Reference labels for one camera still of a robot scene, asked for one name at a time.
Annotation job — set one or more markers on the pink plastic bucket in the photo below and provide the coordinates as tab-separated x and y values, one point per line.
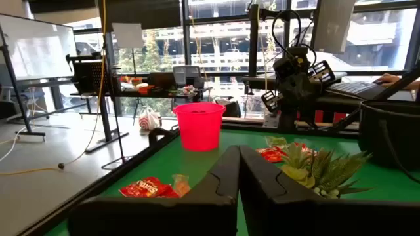
200	131

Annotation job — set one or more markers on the black whiteboard stand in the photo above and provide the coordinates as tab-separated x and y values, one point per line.
31	133

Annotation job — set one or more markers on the black monitor pole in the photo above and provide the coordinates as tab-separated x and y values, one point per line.
253	39

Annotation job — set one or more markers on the white bag red rings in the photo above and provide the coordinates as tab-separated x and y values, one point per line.
149	119

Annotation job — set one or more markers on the dark open laptop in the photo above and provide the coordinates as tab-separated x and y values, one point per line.
160	80

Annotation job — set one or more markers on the pile of wrapped candies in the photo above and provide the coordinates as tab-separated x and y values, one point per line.
189	90

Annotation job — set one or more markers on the potted artificial succulent plant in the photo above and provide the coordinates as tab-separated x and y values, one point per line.
325	170

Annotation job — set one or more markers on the black pegboard panel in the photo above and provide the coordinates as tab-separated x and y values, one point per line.
88	77

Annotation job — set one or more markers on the black standing desk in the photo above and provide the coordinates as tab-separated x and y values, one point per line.
105	124

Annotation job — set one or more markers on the person's hand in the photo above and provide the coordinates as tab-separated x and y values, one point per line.
390	80

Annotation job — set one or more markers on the white whiteboard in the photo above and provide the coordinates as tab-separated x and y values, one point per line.
39	46

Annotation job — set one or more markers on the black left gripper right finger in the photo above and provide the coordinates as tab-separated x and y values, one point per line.
295	216

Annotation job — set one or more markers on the red cabinet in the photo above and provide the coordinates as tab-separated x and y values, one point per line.
338	117

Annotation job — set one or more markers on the grey top desk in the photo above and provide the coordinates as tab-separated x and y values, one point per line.
262	80

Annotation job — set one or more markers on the grey computer monitor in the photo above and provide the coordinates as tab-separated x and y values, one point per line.
333	26

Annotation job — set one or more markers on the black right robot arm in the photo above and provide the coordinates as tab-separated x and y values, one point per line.
287	119

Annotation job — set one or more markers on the black plastic bucket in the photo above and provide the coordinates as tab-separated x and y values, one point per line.
390	137

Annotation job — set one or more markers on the black tripod stand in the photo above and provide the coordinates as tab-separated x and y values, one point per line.
115	163

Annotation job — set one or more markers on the yellow red container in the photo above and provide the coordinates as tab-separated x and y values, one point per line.
136	81

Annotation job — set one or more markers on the clear green candy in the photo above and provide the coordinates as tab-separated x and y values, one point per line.
276	141

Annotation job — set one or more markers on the clear wrapped orange candy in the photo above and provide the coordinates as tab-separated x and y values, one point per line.
181	187

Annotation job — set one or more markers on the black backpack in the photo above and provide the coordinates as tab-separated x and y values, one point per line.
231	109

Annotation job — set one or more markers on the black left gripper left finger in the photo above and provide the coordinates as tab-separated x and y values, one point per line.
197	216

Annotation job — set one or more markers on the black table edge bracket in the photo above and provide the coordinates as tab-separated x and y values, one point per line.
154	134

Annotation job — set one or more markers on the orange bowl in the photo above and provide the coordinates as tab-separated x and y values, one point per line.
146	90

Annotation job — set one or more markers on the green table mat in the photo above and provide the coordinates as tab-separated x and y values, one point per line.
197	164

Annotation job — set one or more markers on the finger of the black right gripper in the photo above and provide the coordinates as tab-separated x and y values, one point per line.
322	72
270	101

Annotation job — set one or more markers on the grey keyboard tray desk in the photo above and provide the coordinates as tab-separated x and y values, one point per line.
338	105

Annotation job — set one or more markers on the grey mesh office chair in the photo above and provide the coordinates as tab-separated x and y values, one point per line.
187	75

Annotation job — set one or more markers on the white panel on stand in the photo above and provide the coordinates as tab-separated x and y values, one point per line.
128	35

